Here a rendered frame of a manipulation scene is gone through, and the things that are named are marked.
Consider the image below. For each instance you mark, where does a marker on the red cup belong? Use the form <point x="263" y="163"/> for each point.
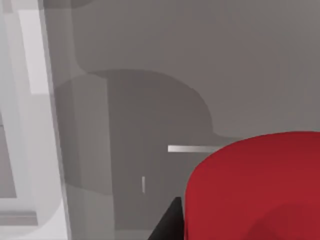
<point x="255" y="190"/>

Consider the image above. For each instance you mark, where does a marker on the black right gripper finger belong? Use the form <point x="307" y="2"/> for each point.
<point x="172" y="222"/>

